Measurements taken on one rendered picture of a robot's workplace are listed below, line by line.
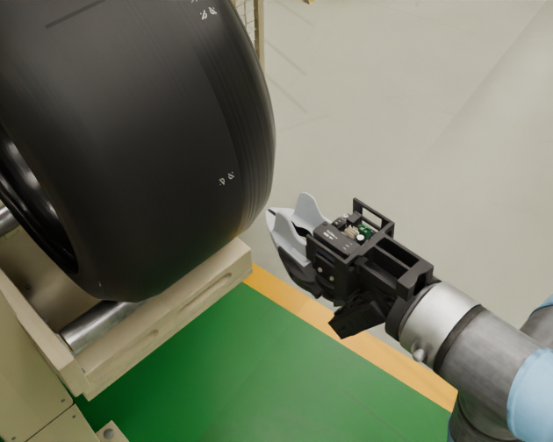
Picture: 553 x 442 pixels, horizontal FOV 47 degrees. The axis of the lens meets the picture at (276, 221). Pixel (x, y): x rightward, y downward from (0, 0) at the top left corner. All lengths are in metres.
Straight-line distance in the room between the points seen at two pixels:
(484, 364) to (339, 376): 1.40
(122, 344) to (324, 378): 1.00
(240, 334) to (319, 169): 0.74
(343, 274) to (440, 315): 0.10
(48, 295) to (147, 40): 0.63
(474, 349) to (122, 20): 0.46
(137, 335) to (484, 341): 0.62
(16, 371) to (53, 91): 0.57
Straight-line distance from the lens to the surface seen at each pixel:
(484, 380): 0.57
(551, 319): 0.72
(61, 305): 1.18
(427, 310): 0.58
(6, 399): 1.16
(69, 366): 0.96
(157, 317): 1.06
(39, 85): 0.66
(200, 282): 1.08
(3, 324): 1.01
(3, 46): 0.68
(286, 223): 0.66
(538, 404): 0.56
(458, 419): 0.65
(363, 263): 0.61
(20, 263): 1.26
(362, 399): 1.93
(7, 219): 1.18
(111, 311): 1.01
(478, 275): 2.21
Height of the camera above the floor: 1.77
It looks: 52 degrees down
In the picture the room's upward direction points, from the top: straight up
